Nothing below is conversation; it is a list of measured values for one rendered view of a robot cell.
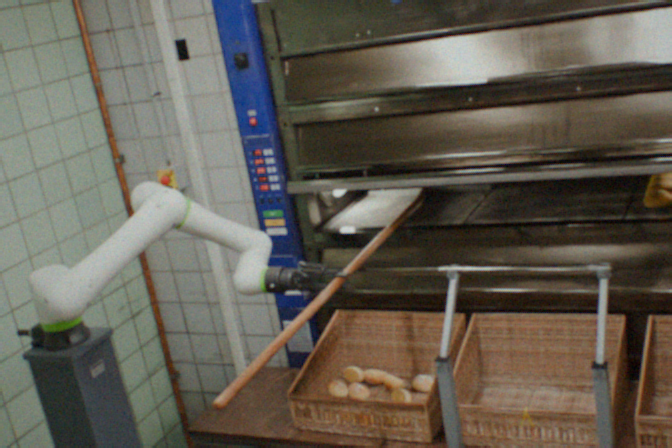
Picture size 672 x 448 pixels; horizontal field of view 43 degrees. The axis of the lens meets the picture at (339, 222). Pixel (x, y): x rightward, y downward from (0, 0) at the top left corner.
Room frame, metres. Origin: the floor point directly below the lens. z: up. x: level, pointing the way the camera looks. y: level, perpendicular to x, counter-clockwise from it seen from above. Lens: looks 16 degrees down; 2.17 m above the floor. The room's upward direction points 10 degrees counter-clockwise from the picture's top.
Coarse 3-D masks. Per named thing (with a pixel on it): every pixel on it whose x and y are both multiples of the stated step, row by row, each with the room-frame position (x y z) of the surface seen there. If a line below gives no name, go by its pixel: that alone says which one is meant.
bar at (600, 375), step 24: (600, 264) 2.42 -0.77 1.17; (456, 288) 2.60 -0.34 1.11; (600, 288) 2.37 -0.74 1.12; (600, 312) 2.32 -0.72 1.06; (600, 336) 2.27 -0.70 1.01; (600, 360) 2.22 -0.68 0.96; (600, 384) 2.19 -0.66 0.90; (456, 408) 2.42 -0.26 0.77; (600, 408) 2.19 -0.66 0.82; (456, 432) 2.41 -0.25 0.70; (600, 432) 2.20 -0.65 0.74
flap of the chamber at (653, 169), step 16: (480, 176) 2.79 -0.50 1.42; (496, 176) 2.76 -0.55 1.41; (512, 176) 2.74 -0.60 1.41; (528, 176) 2.71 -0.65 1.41; (544, 176) 2.69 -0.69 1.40; (560, 176) 2.66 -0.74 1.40; (576, 176) 2.64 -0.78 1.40; (592, 176) 2.61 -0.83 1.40; (288, 192) 3.13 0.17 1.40; (304, 192) 3.10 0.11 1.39
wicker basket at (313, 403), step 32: (352, 320) 3.17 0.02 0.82; (384, 320) 3.11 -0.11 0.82; (416, 320) 3.04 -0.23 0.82; (320, 352) 3.05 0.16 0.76; (352, 352) 3.15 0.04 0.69; (384, 352) 3.08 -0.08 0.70; (416, 352) 3.02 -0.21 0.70; (320, 384) 3.01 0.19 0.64; (320, 416) 2.76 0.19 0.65; (352, 416) 2.69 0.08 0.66; (384, 416) 2.63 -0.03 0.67; (416, 416) 2.57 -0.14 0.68
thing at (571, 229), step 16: (448, 224) 3.06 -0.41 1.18; (464, 224) 3.03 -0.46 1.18; (480, 224) 2.99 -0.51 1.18; (496, 224) 2.96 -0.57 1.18; (512, 224) 2.92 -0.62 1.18; (528, 224) 2.89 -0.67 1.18; (544, 224) 2.86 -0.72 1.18; (560, 224) 2.83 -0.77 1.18; (576, 224) 2.80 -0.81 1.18; (592, 224) 2.77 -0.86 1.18; (608, 224) 2.74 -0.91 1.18; (624, 224) 2.72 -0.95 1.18; (640, 224) 2.69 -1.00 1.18; (656, 224) 2.67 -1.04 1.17; (320, 240) 3.26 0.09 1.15; (336, 240) 3.22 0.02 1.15; (352, 240) 3.19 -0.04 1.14; (368, 240) 3.16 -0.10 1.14; (400, 240) 3.10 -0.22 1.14
